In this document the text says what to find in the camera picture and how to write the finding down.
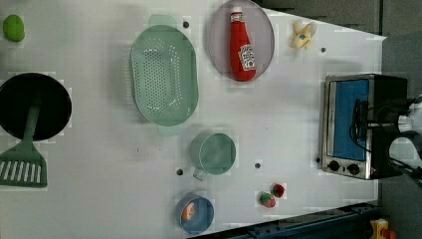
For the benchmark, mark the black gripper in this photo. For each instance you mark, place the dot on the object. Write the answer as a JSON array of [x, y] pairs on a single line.
[[386, 115]]

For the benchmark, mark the blue oven door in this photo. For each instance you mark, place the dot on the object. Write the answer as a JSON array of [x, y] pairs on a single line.
[[342, 98]]

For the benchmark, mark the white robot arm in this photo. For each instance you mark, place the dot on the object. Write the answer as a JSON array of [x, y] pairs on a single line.
[[399, 119]]

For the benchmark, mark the black silver toaster oven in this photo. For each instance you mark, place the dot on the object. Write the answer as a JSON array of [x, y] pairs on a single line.
[[382, 89]]

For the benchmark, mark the yellow red clamp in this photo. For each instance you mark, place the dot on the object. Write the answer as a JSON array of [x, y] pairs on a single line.
[[381, 230]]

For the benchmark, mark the dark red strawberry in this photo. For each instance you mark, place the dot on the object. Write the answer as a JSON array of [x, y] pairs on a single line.
[[278, 190]]

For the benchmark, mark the red strawberry with green top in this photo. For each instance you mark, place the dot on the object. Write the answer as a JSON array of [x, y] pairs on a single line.
[[267, 200]]

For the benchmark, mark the red ketchup bottle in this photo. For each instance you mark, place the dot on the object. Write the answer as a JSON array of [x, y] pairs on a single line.
[[242, 56]]

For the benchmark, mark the grey round plate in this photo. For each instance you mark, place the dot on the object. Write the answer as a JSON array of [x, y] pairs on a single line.
[[260, 31]]

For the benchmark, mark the green measuring cup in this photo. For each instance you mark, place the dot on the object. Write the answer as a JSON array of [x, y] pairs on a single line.
[[212, 153]]

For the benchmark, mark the blue bowl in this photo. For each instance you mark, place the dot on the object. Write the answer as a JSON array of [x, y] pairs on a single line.
[[194, 213]]

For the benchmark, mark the green oval colander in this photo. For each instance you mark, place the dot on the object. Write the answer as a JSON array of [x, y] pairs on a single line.
[[164, 74]]

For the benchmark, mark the green slotted spatula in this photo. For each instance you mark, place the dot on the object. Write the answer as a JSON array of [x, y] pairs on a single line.
[[23, 165]]

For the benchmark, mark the black frying pan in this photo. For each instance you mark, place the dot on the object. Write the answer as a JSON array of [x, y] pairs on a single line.
[[18, 93]]

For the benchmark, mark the green lime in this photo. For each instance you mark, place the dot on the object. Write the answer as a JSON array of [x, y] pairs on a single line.
[[14, 28]]

